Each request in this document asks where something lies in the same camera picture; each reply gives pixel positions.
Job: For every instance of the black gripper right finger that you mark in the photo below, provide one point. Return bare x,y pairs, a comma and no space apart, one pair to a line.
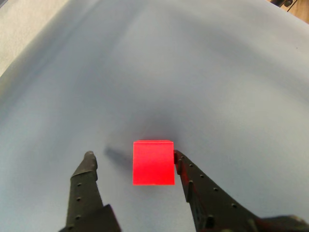
207,200

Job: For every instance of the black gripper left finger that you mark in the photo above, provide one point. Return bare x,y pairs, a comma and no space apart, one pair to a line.
83,193

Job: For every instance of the red cube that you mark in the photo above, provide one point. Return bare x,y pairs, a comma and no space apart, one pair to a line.
153,164

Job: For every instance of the grey table mat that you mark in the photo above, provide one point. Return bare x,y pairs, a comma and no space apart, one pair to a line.
169,72

